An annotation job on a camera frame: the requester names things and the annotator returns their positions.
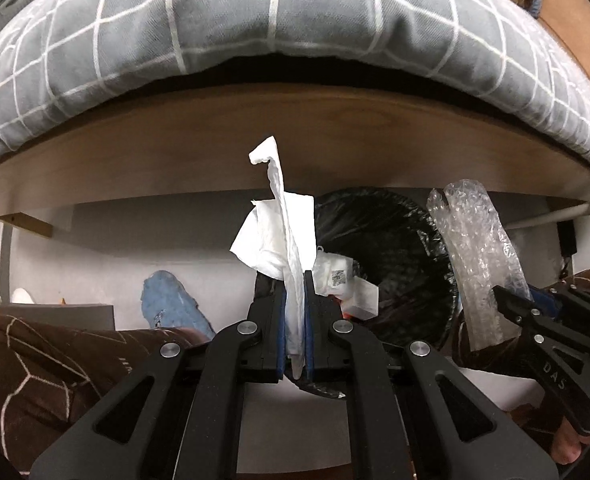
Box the black power adapter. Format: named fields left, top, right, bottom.
left=556, top=219, right=577, bottom=263

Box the blue slipper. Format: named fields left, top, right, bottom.
left=141, top=270, right=217, bottom=342

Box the red wrapper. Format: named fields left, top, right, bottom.
left=331, top=297, right=357, bottom=320

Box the grey checked bed sheet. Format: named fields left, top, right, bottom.
left=0, top=0, right=590, bottom=177

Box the person's left leg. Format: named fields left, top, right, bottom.
left=0, top=310, right=216, bottom=480

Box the small white box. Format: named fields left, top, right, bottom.
left=342, top=280, right=380, bottom=322

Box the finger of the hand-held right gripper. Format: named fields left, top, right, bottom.
left=529, top=284, right=581, bottom=321
left=492, top=284, right=544, bottom=335

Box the black trash bin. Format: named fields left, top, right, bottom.
left=255, top=187, right=462, bottom=401

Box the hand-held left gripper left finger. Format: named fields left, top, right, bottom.
left=29, top=272, right=288, bottom=480

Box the white plastic bag dark label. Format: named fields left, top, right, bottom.
left=311, top=252, right=362, bottom=297

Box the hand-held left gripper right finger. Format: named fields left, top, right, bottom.
left=302, top=270, right=559, bottom=480

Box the clear bubble wrap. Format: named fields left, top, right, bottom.
left=426, top=179, right=532, bottom=352

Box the wooden bed frame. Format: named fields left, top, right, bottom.
left=0, top=82, right=590, bottom=238

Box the person's right hand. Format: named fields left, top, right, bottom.
left=548, top=422, right=590, bottom=467

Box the white tissue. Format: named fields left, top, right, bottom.
left=229, top=135, right=318, bottom=378

